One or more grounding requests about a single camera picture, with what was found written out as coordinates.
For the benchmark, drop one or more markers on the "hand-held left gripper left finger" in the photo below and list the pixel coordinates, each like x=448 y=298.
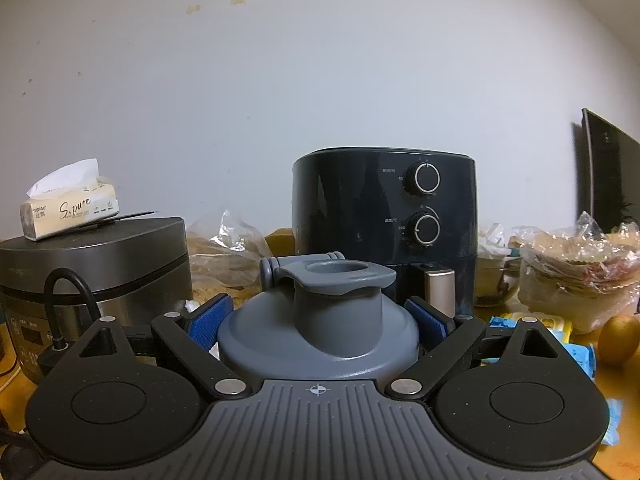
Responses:
x=207 y=322

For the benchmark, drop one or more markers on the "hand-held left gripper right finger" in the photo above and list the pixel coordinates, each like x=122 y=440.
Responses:
x=427 y=320

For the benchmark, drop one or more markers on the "clear bag with brown paper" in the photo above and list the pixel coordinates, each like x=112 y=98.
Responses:
x=225 y=260

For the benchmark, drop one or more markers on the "blue wipe packet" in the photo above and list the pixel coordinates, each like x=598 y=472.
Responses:
x=612 y=425
x=582 y=360
x=497 y=321

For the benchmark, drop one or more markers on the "grey rice cooker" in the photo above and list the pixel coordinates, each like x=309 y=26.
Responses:
x=125 y=280

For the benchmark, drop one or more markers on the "crumpled clear plastic bag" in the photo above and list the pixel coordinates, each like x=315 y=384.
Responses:
x=495 y=240

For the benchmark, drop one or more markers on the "small yellow cardboard box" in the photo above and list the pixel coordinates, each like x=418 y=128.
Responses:
x=279 y=242

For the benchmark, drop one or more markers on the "yellow white packet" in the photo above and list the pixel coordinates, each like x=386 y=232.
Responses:
x=550 y=325

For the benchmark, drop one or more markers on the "dark air fryer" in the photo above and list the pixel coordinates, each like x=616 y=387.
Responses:
x=350 y=200

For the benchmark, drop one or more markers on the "plastic bag of flatbreads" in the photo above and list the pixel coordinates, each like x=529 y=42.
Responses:
x=565 y=280

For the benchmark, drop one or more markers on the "white tissue pack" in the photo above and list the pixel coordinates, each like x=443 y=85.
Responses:
x=65 y=210

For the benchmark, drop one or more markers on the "yellow fruit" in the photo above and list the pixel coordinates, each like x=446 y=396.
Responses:
x=620 y=340

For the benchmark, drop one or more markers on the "black television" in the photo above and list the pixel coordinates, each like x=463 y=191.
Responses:
x=610 y=170

